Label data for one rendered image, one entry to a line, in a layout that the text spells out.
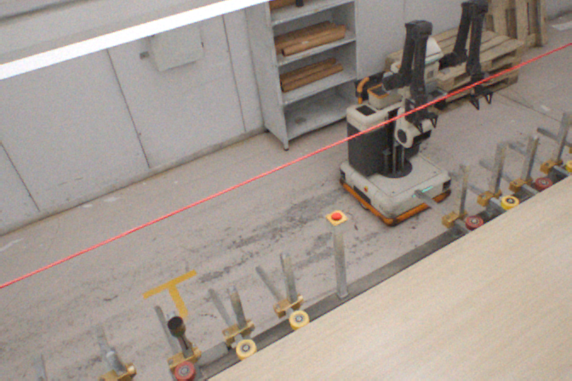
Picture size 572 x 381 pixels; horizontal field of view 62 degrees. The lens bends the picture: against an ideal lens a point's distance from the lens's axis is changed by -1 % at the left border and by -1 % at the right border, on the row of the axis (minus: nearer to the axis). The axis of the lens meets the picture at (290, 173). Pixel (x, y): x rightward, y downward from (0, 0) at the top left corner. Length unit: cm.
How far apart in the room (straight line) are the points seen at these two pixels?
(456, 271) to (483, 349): 38
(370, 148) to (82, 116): 235
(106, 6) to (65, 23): 8
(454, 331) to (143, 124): 323
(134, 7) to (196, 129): 372
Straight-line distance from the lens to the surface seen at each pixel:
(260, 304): 333
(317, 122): 473
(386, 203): 355
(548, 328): 219
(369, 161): 364
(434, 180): 376
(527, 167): 291
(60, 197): 465
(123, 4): 95
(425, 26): 275
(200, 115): 458
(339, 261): 220
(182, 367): 209
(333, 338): 204
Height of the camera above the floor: 261
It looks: 37 degrees down
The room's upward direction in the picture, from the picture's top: 8 degrees counter-clockwise
